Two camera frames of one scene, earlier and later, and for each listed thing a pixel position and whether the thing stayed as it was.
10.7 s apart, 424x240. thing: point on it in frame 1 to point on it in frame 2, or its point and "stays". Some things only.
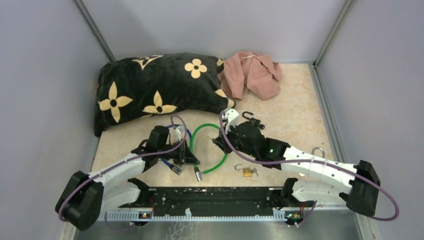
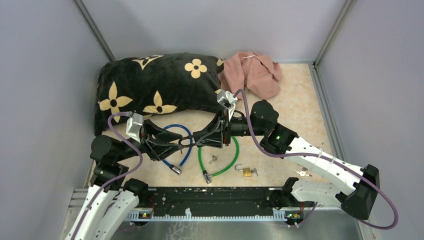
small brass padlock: x=247 y=172 stays
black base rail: x=213 y=203 stays
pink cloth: x=259 y=74 stays
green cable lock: x=199 y=175 to x=207 y=175
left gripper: x=184 y=156 to x=157 y=150
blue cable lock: x=174 y=169 stays
